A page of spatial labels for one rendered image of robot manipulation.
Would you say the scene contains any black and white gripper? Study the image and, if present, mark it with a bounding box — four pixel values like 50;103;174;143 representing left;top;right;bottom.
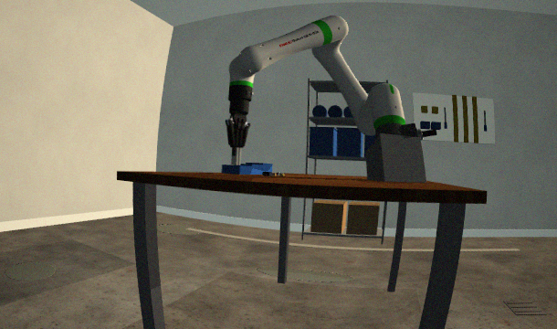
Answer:
226;100;250;165

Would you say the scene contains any blue three-compartment bin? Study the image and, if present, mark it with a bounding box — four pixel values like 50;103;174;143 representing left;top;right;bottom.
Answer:
222;163;272;175

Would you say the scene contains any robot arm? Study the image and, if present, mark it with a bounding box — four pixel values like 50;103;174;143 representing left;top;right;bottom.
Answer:
228;16;436;141

